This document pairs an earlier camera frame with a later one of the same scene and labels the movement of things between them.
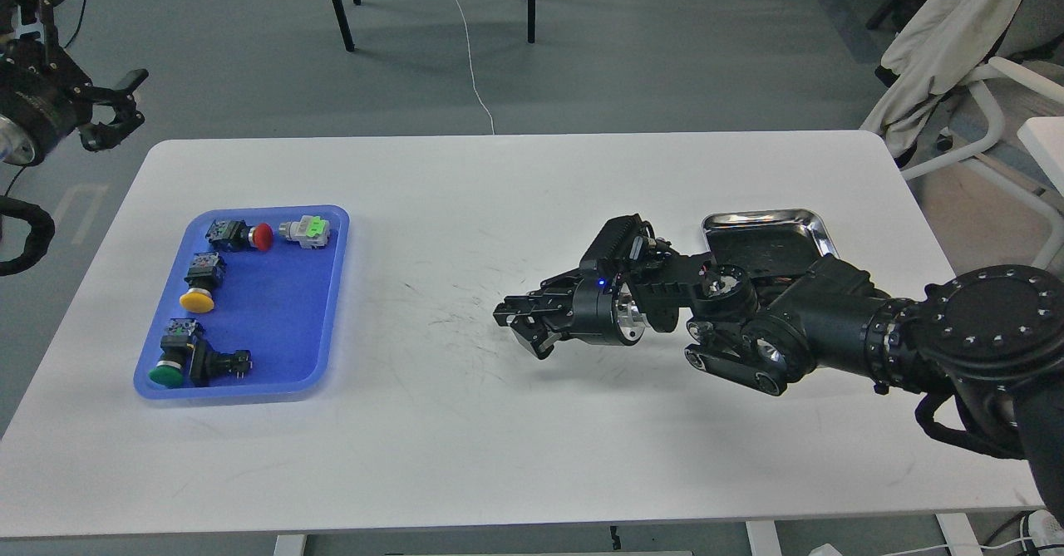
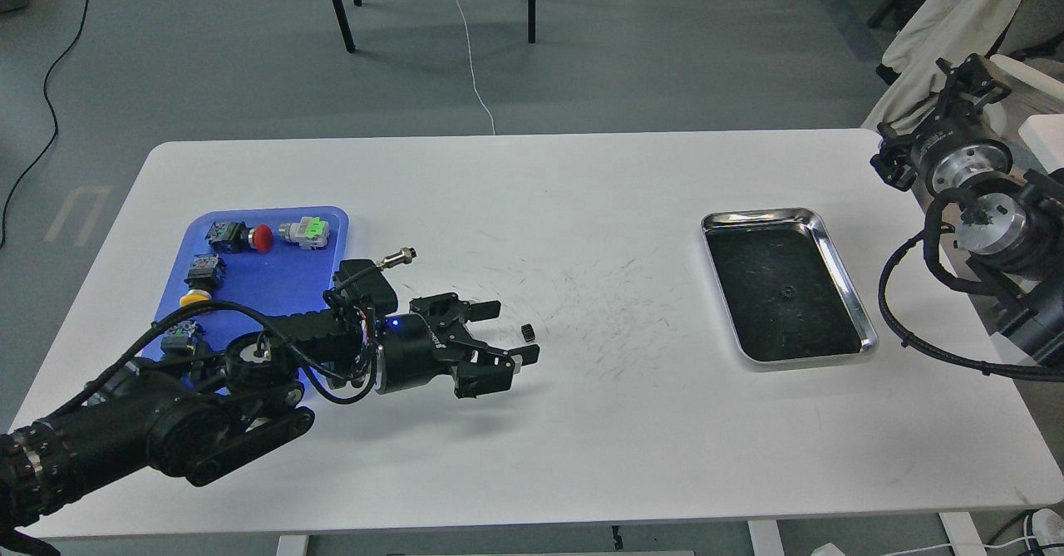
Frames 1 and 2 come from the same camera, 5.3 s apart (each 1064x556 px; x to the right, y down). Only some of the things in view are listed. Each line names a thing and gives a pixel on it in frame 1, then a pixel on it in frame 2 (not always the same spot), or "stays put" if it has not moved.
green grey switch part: x=311 y=231 stays put
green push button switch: x=176 y=346 stays put
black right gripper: x=596 y=308 → x=953 y=148
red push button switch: x=235 y=235 stays put
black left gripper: x=43 y=95 → x=411 y=352
